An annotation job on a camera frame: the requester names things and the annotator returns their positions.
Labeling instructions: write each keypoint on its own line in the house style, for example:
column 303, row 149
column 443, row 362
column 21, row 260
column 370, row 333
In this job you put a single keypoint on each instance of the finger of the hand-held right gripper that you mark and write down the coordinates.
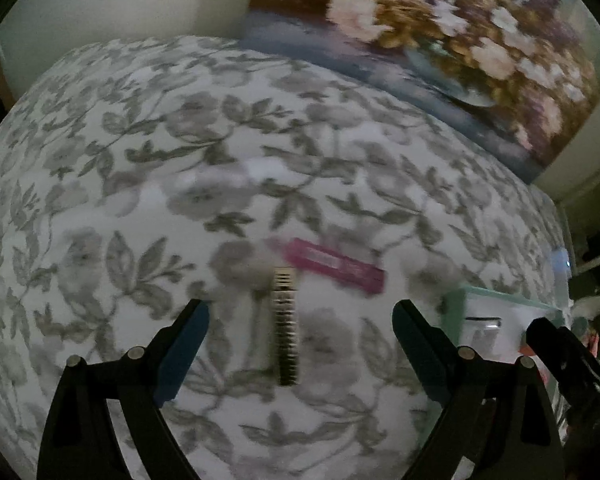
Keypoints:
column 565, row 355

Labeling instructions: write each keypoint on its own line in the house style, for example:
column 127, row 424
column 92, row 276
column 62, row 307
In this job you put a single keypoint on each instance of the white tray with teal rim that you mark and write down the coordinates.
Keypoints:
column 500, row 310

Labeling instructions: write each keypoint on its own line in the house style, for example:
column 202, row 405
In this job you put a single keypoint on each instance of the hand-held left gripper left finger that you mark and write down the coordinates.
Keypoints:
column 180, row 355

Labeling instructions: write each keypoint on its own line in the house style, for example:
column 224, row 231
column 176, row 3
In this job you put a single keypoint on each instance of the grey floral blanket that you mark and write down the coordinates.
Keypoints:
column 130, row 160

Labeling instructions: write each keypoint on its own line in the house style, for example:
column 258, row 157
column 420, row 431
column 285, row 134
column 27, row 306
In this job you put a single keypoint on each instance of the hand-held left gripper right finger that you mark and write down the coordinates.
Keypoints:
column 422, row 355

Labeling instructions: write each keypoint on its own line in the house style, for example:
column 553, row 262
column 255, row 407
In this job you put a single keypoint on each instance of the floral painting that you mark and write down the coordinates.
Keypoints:
column 430, row 35

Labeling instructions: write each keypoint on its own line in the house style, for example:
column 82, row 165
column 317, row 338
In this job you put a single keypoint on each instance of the pink tube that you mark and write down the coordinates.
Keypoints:
column 335, row 262

